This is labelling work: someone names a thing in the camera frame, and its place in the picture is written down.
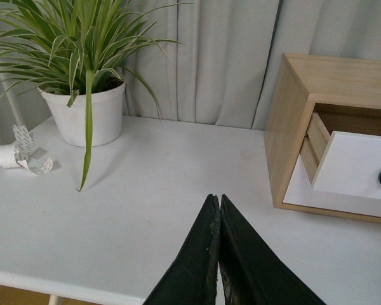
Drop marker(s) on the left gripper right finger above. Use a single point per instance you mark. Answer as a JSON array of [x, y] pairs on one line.
[[251, 272]]

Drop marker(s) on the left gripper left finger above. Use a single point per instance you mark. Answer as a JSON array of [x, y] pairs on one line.
[[192, 276]]

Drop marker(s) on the white drawer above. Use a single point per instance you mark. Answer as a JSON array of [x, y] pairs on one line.
[[341, 162], [300, 192]]

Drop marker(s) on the wooden drawer cabinet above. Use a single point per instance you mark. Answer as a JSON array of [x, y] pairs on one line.
[[345, 92]]

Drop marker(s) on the white table leg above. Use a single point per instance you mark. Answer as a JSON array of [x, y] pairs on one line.
[[54, 300]]

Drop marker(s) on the grey curtain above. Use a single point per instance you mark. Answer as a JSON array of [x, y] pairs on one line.
[[222, 57]]

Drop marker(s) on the curled white tape strip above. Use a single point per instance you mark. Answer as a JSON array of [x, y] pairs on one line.
[[16, 155]]

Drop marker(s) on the green spider plant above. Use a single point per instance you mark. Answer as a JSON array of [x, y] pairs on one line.
[[74, 49]]

